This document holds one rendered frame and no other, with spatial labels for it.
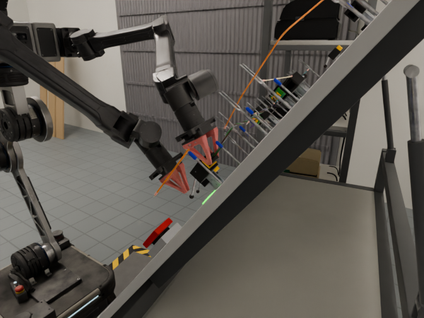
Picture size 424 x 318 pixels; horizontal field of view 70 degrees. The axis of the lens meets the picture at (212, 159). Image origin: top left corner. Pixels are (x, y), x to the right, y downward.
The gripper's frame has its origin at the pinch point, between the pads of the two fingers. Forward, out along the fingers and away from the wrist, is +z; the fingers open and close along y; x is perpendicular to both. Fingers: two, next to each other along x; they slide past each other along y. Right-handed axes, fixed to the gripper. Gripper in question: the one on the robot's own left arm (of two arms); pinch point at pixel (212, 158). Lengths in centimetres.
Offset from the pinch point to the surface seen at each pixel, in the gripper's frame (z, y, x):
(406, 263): 38.6, 4.7, -30.2
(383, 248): 57, 37, -17
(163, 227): 4.0, -25.2, -2.5
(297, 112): -5.9, -26.4, -35.1
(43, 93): -167, 231, 436
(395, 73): 36, 249, -21
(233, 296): 36.5, -6.7, 10.9
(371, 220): 56, 55, -12
